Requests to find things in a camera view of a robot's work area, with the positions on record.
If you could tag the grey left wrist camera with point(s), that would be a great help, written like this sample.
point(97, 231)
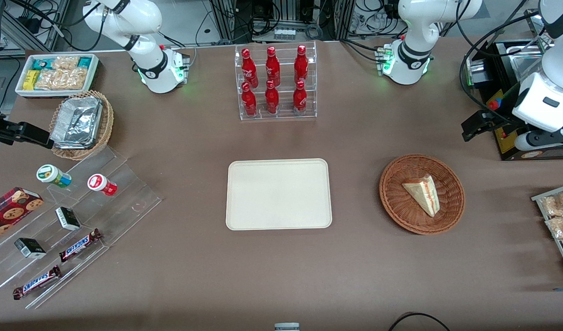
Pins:
point(538, 139)

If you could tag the Snickers chocolate bar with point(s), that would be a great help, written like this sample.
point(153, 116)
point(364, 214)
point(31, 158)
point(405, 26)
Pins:
point(79, 245)
point(36, 282)

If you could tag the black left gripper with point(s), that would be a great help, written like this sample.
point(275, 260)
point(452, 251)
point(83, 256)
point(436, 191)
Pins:
point(494, 119)

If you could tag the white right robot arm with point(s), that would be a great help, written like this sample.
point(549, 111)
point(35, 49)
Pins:
point(155, 69)

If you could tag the white snack bin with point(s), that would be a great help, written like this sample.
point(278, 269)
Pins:
point(95, 69)

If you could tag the cream plastic tray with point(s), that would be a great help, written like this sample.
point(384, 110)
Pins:
point(276, 193)

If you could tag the clear acrylic bottle rack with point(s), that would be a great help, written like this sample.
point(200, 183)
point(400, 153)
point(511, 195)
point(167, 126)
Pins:
point(285, 59)

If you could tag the aluminium foil tray stack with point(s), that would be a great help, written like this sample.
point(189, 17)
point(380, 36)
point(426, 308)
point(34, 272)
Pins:
point(76, 122)

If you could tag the small black carton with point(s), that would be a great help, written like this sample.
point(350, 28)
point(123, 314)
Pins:
point(68, 218)
point(30, 248)

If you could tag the yellow snack packet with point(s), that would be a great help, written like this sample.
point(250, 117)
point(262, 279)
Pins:
point(31, 79)

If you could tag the white power strip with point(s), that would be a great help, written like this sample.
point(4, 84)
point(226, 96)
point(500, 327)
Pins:
point(284, 33)

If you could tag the green lid snack cup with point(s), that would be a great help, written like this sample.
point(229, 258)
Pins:
point(51, 175)

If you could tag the large clear cracker bag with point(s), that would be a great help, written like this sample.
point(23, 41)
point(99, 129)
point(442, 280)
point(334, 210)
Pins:
point(60, 79)

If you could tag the aluminium equipment frame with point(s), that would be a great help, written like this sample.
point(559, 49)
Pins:
point(281, 14)

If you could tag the clear bag of snacks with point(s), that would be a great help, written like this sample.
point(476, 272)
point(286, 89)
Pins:
point(559, 204)
point(562, 226)

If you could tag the red cola bottle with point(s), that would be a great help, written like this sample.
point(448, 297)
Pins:
point(272, 66)
point(249, 102)
point(272, 100)
point(249, 69)
point(300, 100)
point(301, 64)

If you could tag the black hot food case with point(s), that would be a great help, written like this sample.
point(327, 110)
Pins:
point(511, 147)

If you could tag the red emergency stop button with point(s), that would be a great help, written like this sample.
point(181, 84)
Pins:
point(493, 104)

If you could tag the small clear cracker bag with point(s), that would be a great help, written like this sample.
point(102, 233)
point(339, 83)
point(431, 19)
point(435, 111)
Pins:
point(65, 62)

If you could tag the triangular sandwich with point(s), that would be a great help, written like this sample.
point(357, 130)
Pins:
point(423, 194)

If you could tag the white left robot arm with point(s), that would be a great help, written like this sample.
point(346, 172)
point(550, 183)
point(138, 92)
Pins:
point(411, 55)

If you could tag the red lid snack cup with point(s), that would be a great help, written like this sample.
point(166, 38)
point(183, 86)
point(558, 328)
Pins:
point(101, 184)

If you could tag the light wicker basket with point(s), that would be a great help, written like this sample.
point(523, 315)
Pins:
point(105, 124)

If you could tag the steel food pan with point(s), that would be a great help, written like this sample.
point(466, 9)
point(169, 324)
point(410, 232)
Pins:
point(527, 64)

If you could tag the teal snack packet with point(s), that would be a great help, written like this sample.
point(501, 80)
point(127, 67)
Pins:
point(85, 62)
point(42, 63)

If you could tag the red cookie box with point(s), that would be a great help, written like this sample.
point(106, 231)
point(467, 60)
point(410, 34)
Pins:
point(10, 211)

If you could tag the brown wicker basket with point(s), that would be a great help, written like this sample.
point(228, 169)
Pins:
point(396, 202)

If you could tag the clear acrylic stepped display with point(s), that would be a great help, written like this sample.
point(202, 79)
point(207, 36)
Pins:
point(125, 193)

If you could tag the small grey device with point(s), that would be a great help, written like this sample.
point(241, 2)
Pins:
point(287, 327)

